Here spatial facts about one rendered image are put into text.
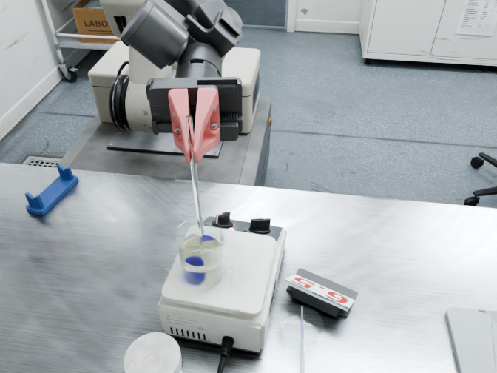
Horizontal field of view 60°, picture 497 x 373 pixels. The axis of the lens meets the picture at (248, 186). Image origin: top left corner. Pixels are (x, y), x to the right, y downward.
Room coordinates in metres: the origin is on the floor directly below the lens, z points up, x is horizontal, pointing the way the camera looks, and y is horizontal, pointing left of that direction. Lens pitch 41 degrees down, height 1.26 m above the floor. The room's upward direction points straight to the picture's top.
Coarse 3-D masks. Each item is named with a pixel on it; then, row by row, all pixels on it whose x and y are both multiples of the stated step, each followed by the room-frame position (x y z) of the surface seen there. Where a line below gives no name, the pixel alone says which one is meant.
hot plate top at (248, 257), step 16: (240, 240) 0.38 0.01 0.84; (256, 240) 0.38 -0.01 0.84; (272, 240) 0.38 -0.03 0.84; (176, 256) 0.35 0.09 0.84; (224, 256) 0.35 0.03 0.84; (240, 256) 0.35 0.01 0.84; (256, 256) 0.35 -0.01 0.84; (272, 256) 0.35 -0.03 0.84; (176, 272) 0.33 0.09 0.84; (224, 272) 0.33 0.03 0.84; (240, 272) 0.33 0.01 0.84; (256, 272) 0.33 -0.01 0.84; (176, 288) 0.30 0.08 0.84; (224, 288) 0.30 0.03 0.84; (240, 288) 0.30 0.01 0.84; (256, 288) 0.30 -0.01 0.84; (192, 304) 0.28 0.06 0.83; (208, 304) 0.28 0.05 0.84; (224, 304) 0.28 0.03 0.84; (240, 304) 0.28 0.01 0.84; (256, 304) 0.28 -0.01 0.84
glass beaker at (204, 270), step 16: (192, 224) 0.34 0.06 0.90; (208, 224) 0.35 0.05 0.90; (176, 240) 0.31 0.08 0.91; (224, 240) 0.32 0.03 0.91; (192, 256) 0.30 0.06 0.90; (208, 256) 0.30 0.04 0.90; (192, 272) 0.30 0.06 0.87; (208, 272) 0.30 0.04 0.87; (192, 288) 0.30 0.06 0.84; (208, 288) 0.30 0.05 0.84
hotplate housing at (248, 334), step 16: (272, 272) 0.34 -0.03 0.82; (272, 288) 0.32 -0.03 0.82; (160, 304) 0.29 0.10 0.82; (176, 304) 0.29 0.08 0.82; (272, 304) 0.33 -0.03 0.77; (160, 320) 0.29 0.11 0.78; (176, 320) 0.28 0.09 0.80; (192, 320) 0.28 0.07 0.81; (208, 320) 0.28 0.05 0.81; (224, 320) 0.27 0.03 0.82; (240, 320) 0.27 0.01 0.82; (256, 320) 0.27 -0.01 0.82; (176, 336) 0.29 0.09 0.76; (192, 336) 0.28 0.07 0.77; (208, 336) 0.28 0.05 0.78; (224, 336) 0.27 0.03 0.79; (240, 336) 0.27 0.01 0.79; (256, 336) 0.26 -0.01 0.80; (224, 352) 0.25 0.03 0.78; (256, 352) 0.27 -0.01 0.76
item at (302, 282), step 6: (294, 276) 0.38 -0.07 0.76; (294, 282) 0.35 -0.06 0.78; (300, 282) 0.36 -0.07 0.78; (306, 282) 0.36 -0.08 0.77; (306, 288) 0.34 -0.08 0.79; (312, 288) 0.35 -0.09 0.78; (318, 288) 0.35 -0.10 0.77; (324, 288) 0.36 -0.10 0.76; (324, 294) 0.34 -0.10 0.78; (330, 294) 0.34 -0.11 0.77; (336, 294) 0.35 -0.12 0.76; (336, 300) 0.32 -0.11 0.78; (342, 300) 0.33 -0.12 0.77; (348, 300) 0.33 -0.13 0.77
